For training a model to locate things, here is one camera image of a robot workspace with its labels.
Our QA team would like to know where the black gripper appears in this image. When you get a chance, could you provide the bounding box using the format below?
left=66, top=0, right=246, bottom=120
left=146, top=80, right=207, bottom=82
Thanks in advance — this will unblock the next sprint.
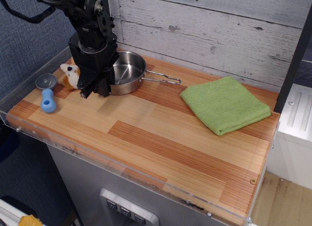
left=69, top=35, right=119, bottom=98

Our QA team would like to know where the stainless steel pan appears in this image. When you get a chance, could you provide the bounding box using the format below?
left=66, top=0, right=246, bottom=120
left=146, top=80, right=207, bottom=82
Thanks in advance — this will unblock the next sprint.
left=110, top=51, right=182, bottom=95

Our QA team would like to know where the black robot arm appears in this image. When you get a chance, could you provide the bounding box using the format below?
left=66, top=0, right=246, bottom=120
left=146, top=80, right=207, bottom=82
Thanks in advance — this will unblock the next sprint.
left=38, top=0, right=119, bottom=98

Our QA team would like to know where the green folded cloth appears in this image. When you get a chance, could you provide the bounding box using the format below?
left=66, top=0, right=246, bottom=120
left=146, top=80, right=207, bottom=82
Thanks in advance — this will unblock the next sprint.
left=180, top=76, right=271, bottom=135

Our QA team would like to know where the plush corgi toy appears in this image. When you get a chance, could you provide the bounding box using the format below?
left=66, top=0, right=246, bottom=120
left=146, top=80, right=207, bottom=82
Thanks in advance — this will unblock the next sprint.
left=60, top=57, right=80, bottom=91

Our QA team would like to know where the blue grey toy scoop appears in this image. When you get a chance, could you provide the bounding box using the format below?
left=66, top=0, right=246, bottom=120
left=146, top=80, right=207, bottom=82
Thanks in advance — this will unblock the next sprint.
left=35, top=74, right=57, bottom=113

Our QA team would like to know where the grey cabinet with buttons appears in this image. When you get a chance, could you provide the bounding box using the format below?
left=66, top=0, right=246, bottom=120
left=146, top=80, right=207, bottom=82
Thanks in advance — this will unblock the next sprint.
left=48, top=146, right=221, bottom=226

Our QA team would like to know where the white aluminium side unit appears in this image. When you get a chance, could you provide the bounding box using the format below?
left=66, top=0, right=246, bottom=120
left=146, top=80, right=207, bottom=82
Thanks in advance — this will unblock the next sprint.
left=267, top=84, right=312, bottom=189

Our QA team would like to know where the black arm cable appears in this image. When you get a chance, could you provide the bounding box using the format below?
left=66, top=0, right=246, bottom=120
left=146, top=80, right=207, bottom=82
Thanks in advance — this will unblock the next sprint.
left=0, top=0, right=57, bottom=24

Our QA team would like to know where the black vertical post right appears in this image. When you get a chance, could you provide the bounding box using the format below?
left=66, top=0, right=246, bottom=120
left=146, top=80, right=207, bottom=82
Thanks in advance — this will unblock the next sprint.
left=273, top=7, right=312, bottom=113

